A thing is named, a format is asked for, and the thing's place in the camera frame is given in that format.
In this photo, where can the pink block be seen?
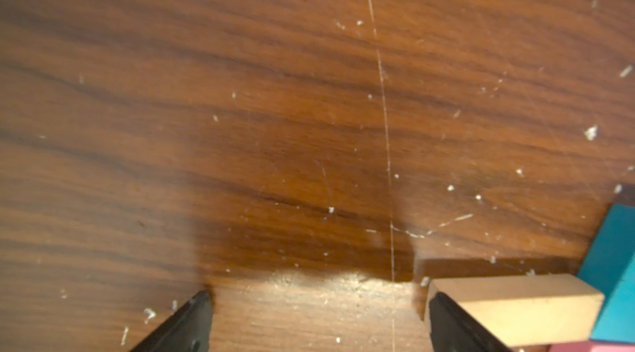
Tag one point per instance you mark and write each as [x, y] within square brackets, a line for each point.
[593, 346]

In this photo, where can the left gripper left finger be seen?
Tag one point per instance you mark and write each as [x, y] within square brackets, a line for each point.
[187, 330]

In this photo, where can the teal block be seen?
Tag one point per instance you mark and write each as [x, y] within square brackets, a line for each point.
[609, 267]

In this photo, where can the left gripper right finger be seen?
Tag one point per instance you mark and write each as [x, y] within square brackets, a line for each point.
[452, 329]

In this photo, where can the natural wooden block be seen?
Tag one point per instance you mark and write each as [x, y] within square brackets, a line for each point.
[525, 310]

